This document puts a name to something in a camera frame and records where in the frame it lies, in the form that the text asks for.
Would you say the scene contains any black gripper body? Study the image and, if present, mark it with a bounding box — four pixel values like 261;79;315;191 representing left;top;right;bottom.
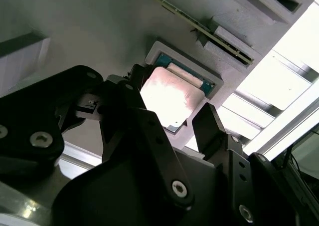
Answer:
51;147;240;226

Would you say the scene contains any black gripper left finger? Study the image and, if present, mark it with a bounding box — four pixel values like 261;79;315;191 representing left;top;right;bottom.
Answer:
0;65;195;210

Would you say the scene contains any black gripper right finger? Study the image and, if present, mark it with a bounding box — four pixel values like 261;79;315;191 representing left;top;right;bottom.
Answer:
191;102;319;226

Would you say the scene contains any silver CPU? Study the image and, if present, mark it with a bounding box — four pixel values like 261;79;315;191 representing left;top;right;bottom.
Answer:
139;52;215;135

